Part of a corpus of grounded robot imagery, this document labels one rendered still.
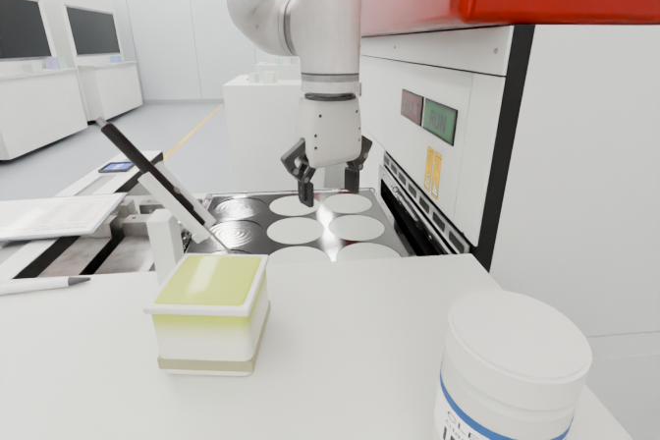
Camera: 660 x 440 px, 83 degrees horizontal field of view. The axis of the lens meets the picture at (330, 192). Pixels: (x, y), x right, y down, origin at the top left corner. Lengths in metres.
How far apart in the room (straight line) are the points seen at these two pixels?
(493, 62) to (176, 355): 0.40
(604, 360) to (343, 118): 0.52
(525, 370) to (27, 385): 0.34
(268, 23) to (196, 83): 8.21
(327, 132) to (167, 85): 8.42
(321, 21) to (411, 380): 0.41
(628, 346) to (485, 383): 0.52
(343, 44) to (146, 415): 0.44
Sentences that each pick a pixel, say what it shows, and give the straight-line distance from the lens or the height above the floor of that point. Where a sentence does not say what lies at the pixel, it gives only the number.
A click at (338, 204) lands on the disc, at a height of 0.90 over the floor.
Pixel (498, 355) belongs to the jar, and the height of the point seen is 1.06.
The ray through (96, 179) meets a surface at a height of 0.96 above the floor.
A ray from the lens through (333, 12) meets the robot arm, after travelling 0.52.
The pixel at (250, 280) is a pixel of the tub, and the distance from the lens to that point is 0.30.
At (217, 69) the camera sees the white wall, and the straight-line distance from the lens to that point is 8.63.
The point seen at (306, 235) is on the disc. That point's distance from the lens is 0.64.
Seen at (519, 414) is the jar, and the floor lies 1.03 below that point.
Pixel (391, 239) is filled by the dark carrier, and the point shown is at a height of 0.90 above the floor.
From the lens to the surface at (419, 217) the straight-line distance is 0.62.
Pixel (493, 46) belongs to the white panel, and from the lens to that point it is 0.45.
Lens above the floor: 1.20
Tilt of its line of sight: 22 degrees down
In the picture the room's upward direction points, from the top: straight up
